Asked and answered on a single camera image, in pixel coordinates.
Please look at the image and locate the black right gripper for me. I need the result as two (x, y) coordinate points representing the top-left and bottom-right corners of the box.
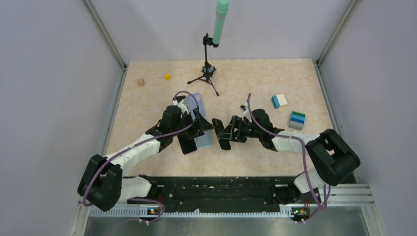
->
(218, 116), (263, 143)

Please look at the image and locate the lilac phone case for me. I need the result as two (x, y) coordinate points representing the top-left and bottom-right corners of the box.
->
(187, 93), (206, 119)

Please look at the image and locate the yellow cube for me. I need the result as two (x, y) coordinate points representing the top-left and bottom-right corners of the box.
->
(164, 73), (172, 80)

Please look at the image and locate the green blue grey block stack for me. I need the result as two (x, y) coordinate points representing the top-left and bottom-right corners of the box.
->
(288, 111), (306, 130)

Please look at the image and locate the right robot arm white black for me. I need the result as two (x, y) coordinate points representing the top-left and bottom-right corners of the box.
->
(212, 109), (360, 203)

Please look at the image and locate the light blue phone case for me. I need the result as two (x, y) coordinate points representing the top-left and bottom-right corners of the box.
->
(195, 131), (212, 148)

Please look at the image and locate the brown wooden cube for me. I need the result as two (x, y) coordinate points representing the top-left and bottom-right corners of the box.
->
(136, 78), (145, 87)

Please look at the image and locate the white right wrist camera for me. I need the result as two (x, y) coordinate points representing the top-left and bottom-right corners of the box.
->
(239, 104), (248, 113)

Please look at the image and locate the black smartphone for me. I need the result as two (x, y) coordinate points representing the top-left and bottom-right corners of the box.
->
(173, 95), (186, 103)
(178, 135), (197, 155)

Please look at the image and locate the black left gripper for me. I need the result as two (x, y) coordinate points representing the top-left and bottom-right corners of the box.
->
(172, 108), (214, 140)

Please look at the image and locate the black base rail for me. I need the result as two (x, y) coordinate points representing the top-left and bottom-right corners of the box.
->
(127, 176), (319, 222)

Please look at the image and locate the blue white toy block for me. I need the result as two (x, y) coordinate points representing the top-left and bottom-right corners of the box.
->
(271, 94), (288, 109)

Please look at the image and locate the mint green microphone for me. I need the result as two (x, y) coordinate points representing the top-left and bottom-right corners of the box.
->
(212, 0), (229, 47)

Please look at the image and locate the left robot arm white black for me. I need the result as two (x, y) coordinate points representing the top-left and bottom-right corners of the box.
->
(77, 105), (214, 211)

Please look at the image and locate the black mini tripod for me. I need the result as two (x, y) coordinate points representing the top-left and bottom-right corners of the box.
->
(187, 33), (219, 96)

